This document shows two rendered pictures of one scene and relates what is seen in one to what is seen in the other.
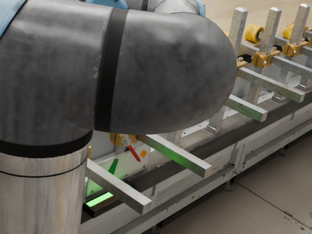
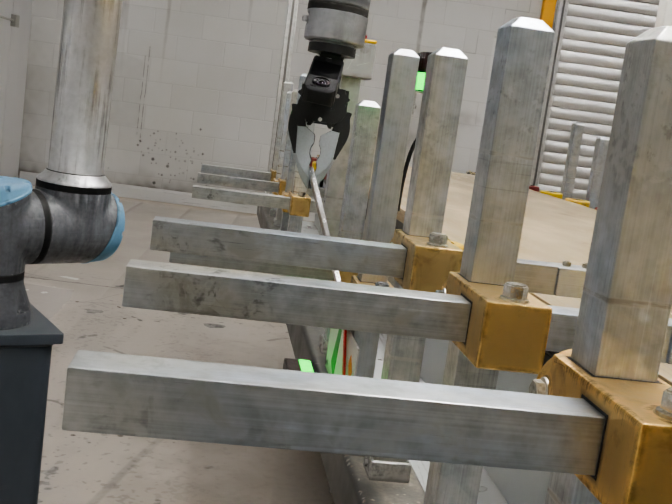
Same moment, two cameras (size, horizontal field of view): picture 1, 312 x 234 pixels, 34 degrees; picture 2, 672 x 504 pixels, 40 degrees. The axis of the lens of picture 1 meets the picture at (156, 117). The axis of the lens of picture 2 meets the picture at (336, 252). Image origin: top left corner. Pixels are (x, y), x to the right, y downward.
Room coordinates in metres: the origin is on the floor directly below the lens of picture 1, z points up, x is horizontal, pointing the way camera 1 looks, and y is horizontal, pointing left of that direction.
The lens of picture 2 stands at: (2.15, -0.83, 1.09)
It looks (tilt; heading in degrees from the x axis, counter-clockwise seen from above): 9 degrees down; 135
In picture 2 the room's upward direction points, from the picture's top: 8 degrees clockwise
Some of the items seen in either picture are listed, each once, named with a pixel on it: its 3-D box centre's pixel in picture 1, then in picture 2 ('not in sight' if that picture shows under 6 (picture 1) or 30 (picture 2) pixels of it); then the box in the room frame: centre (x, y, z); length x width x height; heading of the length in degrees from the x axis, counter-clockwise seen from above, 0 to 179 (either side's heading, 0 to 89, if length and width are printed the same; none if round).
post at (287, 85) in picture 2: not in sight; (280, 146); (-0.48, 1.44, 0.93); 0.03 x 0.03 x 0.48; 53
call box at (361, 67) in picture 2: not in sight; (352, 60); (0.91, 0.39, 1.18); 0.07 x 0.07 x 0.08; 53
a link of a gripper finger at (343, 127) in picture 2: not in sight; (333, 129); (1.15, 0.13, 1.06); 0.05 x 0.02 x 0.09; 45
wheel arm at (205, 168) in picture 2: not in sight; (260, 176); (-0.48, 1.37, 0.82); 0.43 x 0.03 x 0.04; 53
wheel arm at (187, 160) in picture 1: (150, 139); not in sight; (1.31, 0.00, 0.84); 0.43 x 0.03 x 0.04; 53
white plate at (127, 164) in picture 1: (120, 167); (339, 358); (1.28, 0.08, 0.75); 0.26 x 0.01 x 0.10; 143
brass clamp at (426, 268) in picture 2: not in sight; (422, 261); (1.53, -0.09, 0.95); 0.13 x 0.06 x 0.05; 143
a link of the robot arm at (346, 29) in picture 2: not in sight; (333, 30); (1.12, 0.13, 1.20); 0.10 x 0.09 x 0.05; 45
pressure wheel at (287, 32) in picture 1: (292, 32); not in sight; (2.43, -0.58, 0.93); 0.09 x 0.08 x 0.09; 53
